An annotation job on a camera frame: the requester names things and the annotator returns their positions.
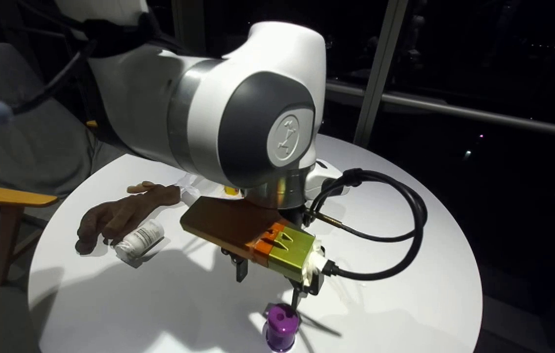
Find grey metal post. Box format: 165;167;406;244
353;0;412;145

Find brown plush toy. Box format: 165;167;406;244
75;181;185;259

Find grey metal railing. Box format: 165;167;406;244
324;77;555;143

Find purple dough tub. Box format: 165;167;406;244
261;302;304;353

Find grey chair wooden armrests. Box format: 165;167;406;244
0;42;106;287

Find white supplement bottle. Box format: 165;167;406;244
114;220;167;265

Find black camera cable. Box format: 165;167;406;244
300;167;430;283

